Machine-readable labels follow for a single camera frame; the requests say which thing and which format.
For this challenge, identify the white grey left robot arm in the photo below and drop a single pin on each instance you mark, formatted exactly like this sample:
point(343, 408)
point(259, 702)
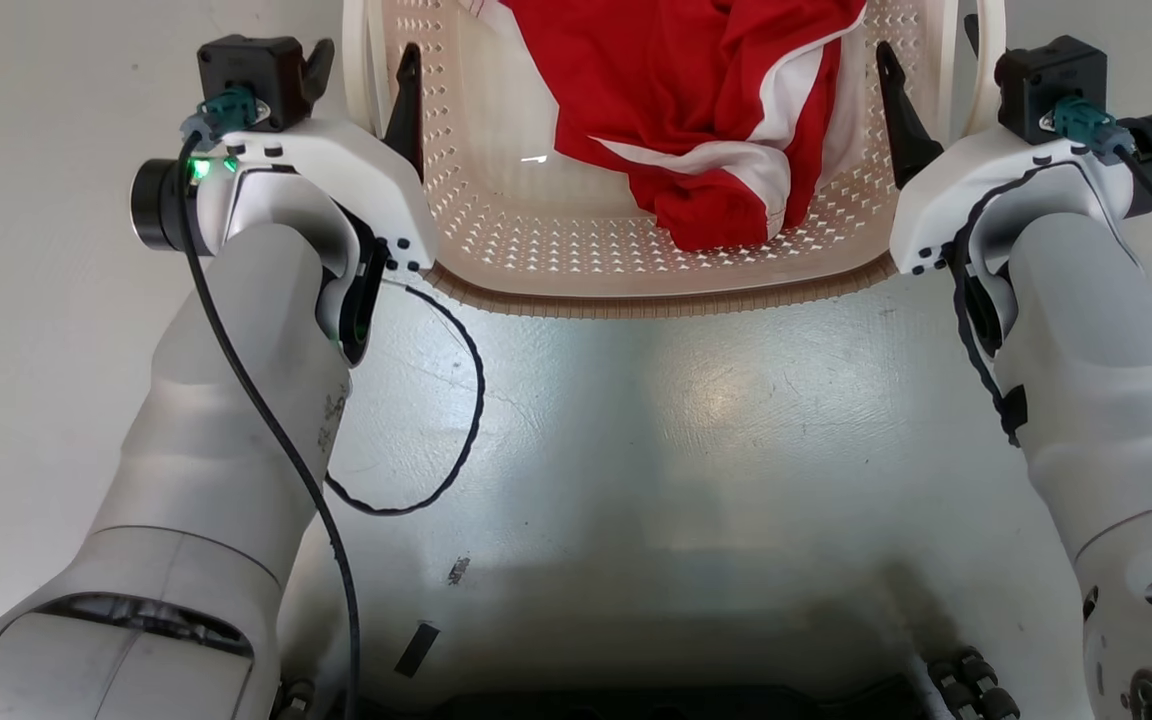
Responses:
point(206, 420)

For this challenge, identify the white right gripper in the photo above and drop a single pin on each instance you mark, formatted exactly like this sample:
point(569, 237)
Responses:
point(966, 175)

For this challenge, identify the small grey printed sticker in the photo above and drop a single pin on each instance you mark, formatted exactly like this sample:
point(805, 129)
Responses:
point(458, 571)

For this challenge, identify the black tape strip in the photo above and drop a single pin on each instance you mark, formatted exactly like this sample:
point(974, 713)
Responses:
point(417, 650)

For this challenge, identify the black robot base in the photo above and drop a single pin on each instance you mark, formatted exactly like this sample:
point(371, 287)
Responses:
point(636, 706)

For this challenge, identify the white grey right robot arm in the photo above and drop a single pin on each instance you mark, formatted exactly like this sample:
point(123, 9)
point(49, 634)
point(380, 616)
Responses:
point(1096, 380)

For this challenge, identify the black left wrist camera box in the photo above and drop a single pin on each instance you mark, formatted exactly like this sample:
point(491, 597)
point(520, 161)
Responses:
point(256, 72)

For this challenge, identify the red garment with white stripes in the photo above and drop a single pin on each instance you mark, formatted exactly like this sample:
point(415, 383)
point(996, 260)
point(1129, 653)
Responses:
point(656, 90)

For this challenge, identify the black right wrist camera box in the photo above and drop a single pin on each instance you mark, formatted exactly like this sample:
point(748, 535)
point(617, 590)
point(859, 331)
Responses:
point(1046, 78)

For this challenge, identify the beige perforated plastic laundry basket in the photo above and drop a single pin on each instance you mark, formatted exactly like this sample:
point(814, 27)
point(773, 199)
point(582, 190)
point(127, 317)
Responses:
point(536, 240)

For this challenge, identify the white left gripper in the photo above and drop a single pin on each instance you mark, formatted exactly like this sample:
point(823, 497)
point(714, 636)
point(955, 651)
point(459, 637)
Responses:
point(356, 165)

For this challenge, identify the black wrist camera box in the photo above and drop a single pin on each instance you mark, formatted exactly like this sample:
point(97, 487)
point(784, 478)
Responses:
point(256, 72)
point(1046, 78)

